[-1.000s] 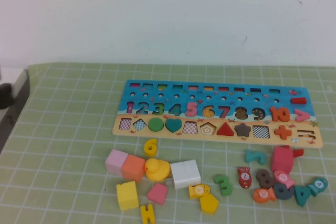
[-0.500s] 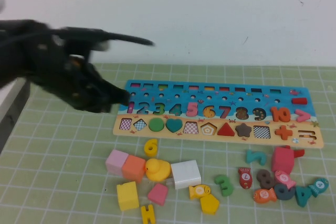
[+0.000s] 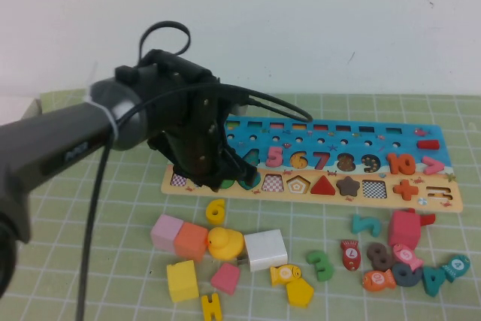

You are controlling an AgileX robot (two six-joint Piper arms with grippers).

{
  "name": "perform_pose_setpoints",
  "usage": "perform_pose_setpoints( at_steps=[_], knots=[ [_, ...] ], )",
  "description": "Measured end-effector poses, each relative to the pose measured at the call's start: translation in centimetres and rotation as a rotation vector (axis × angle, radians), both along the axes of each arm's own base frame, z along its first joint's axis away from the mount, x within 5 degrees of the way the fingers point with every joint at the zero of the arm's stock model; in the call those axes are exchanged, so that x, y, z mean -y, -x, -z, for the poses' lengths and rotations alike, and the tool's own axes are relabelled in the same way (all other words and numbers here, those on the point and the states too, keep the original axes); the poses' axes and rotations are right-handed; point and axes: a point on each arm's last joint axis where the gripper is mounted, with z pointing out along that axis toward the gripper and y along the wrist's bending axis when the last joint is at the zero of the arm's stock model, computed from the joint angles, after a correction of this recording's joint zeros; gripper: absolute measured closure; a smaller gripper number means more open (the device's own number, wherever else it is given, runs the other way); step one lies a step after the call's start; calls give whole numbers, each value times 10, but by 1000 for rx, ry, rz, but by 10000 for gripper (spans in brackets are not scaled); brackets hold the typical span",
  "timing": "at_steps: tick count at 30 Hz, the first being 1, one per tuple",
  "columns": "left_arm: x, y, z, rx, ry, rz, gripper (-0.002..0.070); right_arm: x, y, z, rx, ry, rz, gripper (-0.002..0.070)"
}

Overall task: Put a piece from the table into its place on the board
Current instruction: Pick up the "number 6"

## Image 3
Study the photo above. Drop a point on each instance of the pink wooden fish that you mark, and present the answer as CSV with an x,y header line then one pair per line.
x,y
406,255

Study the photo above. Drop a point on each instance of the orange number ten piece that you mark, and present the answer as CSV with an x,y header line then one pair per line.
x,y
393,163

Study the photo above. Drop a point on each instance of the brown number eight piece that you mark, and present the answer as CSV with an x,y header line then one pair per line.
x,y
381,257

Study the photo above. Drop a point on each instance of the red wooden fish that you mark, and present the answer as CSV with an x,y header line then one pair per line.
x,y
351,254

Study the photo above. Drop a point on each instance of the brown star piece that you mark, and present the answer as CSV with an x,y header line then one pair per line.
x,y
347,185

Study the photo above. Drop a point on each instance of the green circle piece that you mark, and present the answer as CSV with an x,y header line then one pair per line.
x,y
226,185

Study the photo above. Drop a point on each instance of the yellow wooden cube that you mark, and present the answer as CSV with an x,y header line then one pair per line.
x,y
182,282

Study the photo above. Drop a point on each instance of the white usb charger block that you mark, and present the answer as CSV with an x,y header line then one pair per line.
x,y
265,249

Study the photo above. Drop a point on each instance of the teal heart piece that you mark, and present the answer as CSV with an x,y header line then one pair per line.
x,y
244,185

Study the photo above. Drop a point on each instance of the teal number two piece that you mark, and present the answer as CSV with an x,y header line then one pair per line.
x,y
373,226

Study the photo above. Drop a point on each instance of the orange plus sign piece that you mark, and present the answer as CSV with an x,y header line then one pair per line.
x,y
406,189

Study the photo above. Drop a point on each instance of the orange wooden cube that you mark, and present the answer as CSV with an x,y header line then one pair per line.
x,y
189,243

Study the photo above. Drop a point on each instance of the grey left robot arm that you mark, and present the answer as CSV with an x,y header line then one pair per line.
x,y
56,140

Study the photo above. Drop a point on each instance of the red wooden block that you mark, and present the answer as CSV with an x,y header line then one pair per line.
x,y
404,229

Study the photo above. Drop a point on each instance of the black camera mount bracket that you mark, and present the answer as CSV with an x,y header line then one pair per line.
x,y
169,69

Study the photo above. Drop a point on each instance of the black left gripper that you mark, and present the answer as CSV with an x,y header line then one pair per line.
x,y
195,137

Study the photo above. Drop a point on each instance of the yellow pentagon piece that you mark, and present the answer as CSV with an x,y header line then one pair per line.
x,y
299,293

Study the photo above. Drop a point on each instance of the pink wooden cube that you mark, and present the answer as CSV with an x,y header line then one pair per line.
x,y
164,233

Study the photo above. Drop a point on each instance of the red triangle piece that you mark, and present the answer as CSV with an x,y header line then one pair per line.
x,y
323,187

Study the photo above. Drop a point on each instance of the white zip tie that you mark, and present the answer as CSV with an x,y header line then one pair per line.
x,y
109,118

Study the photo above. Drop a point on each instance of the green number three piece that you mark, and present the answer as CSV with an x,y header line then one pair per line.
x,y
324,270

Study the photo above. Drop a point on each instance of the dark grey number nine piece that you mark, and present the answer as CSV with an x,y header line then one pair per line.
x,y
415,278

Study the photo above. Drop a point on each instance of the teal number four piece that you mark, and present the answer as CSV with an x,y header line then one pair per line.
x,y
433,286

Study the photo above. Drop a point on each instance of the pink greater-than sign piece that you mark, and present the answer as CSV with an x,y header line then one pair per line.
x,y
439,165

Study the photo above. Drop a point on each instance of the red number seven piece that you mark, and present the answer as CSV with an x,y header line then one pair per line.
x,y
428,219

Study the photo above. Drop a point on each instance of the green checkered table mat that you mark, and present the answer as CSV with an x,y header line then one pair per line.
x,y
338,110

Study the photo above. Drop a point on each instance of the yellow letter H piece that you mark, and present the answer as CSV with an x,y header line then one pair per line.
x,y
211,307

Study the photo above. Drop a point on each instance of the orange wooden fish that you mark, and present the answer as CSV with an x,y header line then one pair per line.
x,y
377,279

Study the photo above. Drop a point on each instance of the yellow number six piece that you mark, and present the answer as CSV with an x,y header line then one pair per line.
x,y
215,217

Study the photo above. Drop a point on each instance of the teal wooden fish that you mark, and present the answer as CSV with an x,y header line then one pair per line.
x,y
456,264

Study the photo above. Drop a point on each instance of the red minus sign piece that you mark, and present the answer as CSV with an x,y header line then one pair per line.
x,y
428,144

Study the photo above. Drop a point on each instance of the yellow wooden fish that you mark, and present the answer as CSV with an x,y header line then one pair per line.
x,y
283,274

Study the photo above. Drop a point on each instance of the wooden number shape puzzle board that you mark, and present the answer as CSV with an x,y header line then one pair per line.
x,y
379,137

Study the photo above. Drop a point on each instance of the pink number five piece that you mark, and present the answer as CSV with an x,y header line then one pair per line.
x,y
271,152

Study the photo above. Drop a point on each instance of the yellow rubber duck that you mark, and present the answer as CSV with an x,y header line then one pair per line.
x,y
226,246

